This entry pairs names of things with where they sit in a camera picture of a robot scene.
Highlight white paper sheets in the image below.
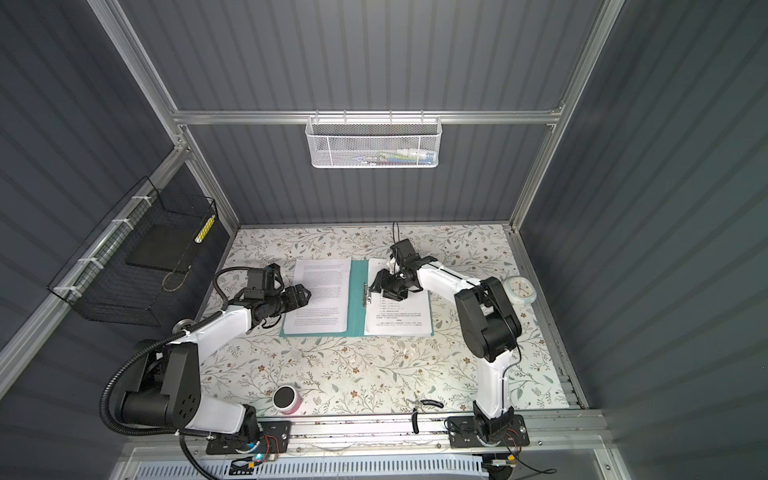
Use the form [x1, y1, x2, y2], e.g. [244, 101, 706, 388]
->
[364, 259, 433, 337]

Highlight teal plastic folder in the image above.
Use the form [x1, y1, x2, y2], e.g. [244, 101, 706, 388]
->
[278, 257, 434, 339]

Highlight printed paper sheet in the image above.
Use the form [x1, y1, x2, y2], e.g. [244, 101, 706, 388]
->
[283, 259, 351, 336]

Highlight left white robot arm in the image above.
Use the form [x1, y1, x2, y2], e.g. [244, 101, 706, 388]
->
[98, 263, 312, 451]

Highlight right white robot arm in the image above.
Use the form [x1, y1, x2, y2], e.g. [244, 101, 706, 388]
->
[371, 239, 530, 448]

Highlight metal folder clip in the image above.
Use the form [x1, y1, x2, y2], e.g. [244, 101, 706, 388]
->
[362, 283, 372, 308]

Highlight yellow marker pen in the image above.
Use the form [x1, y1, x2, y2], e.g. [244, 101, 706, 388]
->
[194, 214, 217, 244]

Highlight silver drink can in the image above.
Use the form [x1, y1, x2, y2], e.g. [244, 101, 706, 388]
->
[172, 319, 195, 335]

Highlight pens in white basket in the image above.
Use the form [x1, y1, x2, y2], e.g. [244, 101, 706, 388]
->
[352, 148, 438, 167]

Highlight black foam pad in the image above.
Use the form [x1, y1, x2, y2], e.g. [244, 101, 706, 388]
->
[125, 224, 202, 273]

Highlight white round alarm clock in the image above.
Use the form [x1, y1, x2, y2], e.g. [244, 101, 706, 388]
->
[502, 276, 538, 305]

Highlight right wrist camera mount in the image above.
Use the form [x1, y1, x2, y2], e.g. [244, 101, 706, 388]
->
[387, 252, 401, 275]

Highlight black wire basket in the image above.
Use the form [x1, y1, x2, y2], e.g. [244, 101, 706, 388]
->
[48, 181, 218, 329]

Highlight white wire mesh basket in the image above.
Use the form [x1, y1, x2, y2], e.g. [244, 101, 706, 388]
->
[305, 117, 443, 169]

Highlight black corrugated cable hose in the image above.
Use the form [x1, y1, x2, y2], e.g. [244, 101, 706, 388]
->
[98, 265, 265, 480]

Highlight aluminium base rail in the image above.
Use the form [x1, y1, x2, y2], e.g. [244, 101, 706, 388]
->
[119, 410, 607, 457]

